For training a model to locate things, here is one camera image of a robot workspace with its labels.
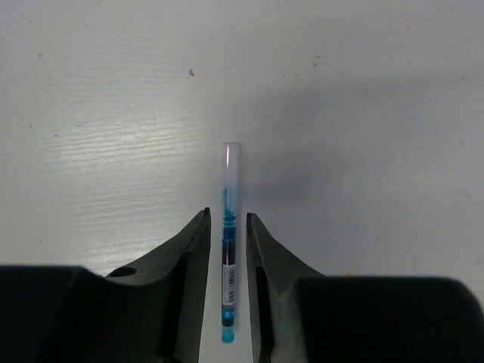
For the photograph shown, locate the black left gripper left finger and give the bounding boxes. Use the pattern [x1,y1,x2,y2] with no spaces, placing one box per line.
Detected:
[100,209,211,362]

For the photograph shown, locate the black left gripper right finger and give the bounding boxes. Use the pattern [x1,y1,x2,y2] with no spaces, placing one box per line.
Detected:
[246,213,323,362]

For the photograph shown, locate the light blue pen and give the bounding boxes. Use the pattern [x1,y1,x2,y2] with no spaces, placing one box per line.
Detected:
[221,186,237,343]

